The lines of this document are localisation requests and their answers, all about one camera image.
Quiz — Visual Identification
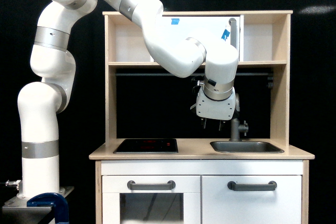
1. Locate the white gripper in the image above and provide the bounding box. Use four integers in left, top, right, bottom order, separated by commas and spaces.
190, 89, 236, 131

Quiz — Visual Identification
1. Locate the white microwave door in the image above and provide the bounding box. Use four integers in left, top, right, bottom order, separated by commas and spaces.
143, 16, 238, 77

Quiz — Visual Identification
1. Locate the grey microwave door handle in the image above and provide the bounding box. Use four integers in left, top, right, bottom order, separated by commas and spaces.
229, 18, 237, 49

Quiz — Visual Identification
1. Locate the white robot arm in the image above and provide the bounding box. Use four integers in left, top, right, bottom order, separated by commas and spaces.
17, 0, 239, 199

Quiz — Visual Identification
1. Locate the white cabinet door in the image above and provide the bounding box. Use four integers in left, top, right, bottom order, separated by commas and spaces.
201, 175, 301, 223

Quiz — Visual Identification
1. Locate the white oven door with window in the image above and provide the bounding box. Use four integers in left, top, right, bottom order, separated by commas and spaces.
102, 175, 201, 223

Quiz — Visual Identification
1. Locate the grey toy faucet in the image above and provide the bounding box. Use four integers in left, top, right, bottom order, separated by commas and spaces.
229, 93, 249, 142

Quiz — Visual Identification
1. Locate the grey toy sink basin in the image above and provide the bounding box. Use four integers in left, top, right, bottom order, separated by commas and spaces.
210, 141, 284, 154

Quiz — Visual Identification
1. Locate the black toy stove top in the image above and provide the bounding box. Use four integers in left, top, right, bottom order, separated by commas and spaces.
114, 138, 178, 154

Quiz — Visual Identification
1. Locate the blue tape piece right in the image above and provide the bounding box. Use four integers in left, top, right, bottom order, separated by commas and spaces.
221, 29, 230, 41

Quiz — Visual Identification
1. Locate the blue tape piece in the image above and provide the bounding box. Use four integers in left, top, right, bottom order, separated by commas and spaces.
221, 29, 230, 41
171, 18, 180, 25

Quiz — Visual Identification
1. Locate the blue tape piece top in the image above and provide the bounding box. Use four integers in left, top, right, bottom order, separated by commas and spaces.
171, 18, 180, 25

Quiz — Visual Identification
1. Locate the blue C-clamp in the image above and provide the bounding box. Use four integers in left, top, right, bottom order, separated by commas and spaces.
26, 193, 69, 224

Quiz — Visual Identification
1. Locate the wooden toy kitchen frame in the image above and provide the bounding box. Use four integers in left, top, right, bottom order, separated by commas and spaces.
89, 10, 314, 223

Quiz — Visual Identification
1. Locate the grey oven door handle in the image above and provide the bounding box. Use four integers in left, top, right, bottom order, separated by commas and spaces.
127, 180, 176, 190

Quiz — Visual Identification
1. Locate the grey cabinet door handle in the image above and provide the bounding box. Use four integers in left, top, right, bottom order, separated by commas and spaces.
227, 181, 277, 191

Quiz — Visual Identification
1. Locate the silver cable connector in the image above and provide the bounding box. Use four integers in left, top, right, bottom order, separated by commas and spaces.
5, 180, 22, 189

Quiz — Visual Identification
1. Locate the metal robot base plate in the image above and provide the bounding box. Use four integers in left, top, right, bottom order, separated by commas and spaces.
1, 186, 74, 223

